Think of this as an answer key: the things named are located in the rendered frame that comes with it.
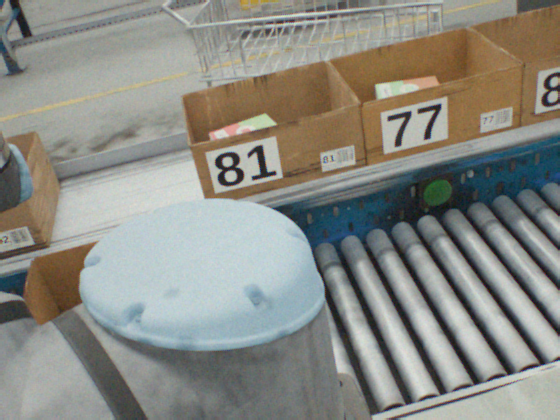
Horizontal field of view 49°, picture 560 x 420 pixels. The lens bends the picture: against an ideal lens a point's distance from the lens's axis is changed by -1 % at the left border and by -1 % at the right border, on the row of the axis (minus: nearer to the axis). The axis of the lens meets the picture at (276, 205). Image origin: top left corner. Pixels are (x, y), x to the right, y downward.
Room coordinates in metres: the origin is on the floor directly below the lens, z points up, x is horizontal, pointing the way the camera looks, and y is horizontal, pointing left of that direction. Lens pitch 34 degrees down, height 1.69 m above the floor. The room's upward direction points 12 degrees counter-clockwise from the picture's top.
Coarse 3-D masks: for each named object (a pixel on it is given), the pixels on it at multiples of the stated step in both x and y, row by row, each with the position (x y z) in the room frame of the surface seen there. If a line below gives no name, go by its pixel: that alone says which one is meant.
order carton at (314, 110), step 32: (320, 64) 1.54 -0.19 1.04; (192, 96) 1.51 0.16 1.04; (224, 96) 1.51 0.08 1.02; (256, 96) 1.52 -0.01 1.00; (288, 96) 1.53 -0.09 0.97; (320, 96) 1.53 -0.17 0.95; (352, 96) 1.30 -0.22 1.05; (192, 128) 1.50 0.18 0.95; (288, 128) 1.24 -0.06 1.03; (320, 128) 1.24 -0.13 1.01; (352, 128) 1.25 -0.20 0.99; (288, 160) 1.23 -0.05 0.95; (320, 160) 1.24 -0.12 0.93; (224, 192) 1.22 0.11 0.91; (256, 192) 1.23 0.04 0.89
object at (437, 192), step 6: (438, 180) 1.19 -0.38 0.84; (444, 180) 1.19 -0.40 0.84; (426, 186) 1.19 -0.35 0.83; (432, 186) 1.18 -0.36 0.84; (438, 186) 1.18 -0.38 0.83; (444, 186) 1.19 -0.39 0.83; (450, 186) 1.19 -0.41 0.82; (426, 192) 1.18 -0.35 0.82; (432, 192) 1.18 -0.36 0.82; (438, 192) 1.18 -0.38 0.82; (444, 192) 1.18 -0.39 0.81; (450, 192) 1.19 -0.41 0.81; (426, 198) 1.18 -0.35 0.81; (432, 198) 1.18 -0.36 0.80; (438, 198) 1.18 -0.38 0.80; (444, 198) 1.19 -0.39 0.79; (432, 204) 1.18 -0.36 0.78; (438, 204) 1.19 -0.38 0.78
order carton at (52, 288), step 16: (96, 240) 1.13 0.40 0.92; (48, 256) 1.11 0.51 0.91; (64, 256) 1.11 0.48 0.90; (80, 256) 1.12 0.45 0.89; (32, 272) 1.07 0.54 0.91; (48, 272) 1.11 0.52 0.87; (64, 272) 1.11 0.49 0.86; (80, 272) 1.12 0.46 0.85; (32, 288) 1.03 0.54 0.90; (48, 288) 1.11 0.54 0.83; (64, 288) 1.11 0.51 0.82; (32, 304) 1.00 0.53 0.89; (48, 304) 1.07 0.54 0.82; (64, 304) 1.11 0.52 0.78; (48, 320) 1.03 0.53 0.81
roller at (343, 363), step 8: (328, 312) 0.95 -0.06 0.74; (336, 328) 0.90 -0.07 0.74; (336, 336) 0.87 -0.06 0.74; (336, 344) 0.85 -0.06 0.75; (336, 352) 0.83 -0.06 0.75; (344, 352) 0.83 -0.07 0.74; (336, 360) 0.81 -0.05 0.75; (344, 360) 0.81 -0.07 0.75; (344, 368) 0.79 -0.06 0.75; (352, 368) 0.79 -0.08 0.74; (352, 376) 0.77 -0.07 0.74; (360, 392) 0.73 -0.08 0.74
